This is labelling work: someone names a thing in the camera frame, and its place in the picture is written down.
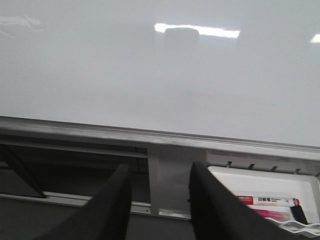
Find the red white marker box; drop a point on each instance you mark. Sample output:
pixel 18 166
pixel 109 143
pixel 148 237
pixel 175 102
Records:
pixel 269 201

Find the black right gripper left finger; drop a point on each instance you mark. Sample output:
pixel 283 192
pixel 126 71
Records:
pixel 104 217

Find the white plastic tray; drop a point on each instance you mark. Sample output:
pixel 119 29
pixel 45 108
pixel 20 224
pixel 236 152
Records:
pixel 306 188

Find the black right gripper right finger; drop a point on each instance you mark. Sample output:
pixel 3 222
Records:
pixel 217 214

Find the black whiteboard eraser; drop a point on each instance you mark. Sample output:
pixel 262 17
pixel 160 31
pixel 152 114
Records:
pixel 298 214

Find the white whiteboard with aluminium frame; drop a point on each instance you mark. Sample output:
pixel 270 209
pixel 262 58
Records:
pixel 233 75

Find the pink marker pack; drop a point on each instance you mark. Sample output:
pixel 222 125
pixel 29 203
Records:
pixel 276 215

